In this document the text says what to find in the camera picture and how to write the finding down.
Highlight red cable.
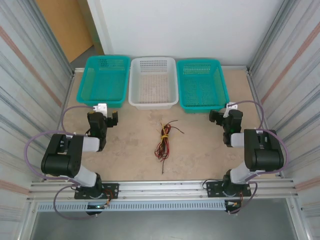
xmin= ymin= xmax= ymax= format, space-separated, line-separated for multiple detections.
xmin=153 ymin=119 xmax=186 ymax=161

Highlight teal plastic basket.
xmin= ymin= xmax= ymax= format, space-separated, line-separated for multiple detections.
xmin=176 ymin=59 xmax=231 ymax=114
xmin=76 ymin=55 xmax=131 ymax=109

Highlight white plastic basket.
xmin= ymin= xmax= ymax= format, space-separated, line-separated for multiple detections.
xmin=128 ymin=56 xmax=180 ymax=111

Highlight black controller box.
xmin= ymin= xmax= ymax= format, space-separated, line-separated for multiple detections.
xmin=224 ymin=199 xmax=242 ymax=216
xmin=85 ymin=202 xmax=104 ymax=216

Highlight wooden door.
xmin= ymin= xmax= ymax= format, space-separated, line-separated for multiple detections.
xmin=34 ymin=0 xmax=95 ymax=64

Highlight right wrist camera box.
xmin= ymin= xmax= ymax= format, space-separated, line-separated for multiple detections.
xmin=224 ymin=101 xmax=239 ymax=118

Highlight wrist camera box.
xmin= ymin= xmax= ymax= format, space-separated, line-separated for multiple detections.
xmin=92 ymin=103 xmax=109 ymax=114
xmin=224 ymin=101 xmax=239 ymax=118

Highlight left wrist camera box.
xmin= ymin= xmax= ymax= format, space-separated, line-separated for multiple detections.
xmin=92 ymin=103 xmax=109 ymax=114

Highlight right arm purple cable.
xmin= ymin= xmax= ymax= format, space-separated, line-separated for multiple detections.
xmin=228 ymin=99 xmax=291 ymax=216

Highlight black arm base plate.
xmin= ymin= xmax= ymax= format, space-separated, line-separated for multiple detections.
xmin=74 ymin=183 xmax=120 ymax=200
xmin=205 ymin=180 xmax=252 ymax=199

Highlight aluminium mounting rail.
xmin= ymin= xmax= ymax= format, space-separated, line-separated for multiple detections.
xmin=27 ymin=177 xmax=300 ymax=201

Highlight grey slotted cable duct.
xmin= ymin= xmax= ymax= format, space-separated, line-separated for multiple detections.
xmin=36 ymin=201 xmax=227 ymax=212

